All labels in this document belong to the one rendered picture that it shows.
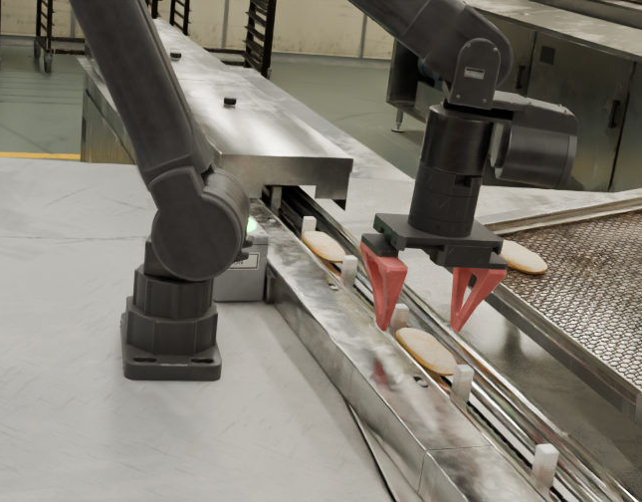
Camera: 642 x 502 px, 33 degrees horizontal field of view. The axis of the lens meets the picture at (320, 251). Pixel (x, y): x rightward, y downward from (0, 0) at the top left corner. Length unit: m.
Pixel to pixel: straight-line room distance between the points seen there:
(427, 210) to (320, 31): 7.46
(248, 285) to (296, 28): 7.20
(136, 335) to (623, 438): 0.44
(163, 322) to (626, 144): 3.38
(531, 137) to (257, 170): 0.53
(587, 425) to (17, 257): 0.64
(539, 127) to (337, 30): 7.51
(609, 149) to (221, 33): 4.41
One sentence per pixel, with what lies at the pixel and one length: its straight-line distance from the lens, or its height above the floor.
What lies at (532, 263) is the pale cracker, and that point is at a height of 0.91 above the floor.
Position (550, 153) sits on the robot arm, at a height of 1.06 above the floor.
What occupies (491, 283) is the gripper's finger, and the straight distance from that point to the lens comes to 0.98.
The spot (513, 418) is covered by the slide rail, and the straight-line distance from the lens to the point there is 0.91.
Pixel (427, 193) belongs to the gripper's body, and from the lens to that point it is 0.94.
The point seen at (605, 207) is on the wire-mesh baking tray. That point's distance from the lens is 1.30.
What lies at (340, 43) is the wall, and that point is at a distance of 8.45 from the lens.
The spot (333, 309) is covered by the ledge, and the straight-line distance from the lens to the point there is 1.05.
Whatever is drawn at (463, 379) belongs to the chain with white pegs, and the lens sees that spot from 0.94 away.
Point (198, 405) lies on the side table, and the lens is 0.93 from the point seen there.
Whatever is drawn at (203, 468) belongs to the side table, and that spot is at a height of 0.82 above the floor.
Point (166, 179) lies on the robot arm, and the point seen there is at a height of 1.00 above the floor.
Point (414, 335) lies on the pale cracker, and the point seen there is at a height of 0.86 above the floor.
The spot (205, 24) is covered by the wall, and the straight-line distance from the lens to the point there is 8.12.
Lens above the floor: 1.24
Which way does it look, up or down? 18 degrees down
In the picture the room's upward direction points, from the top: 7 degrees clockwise
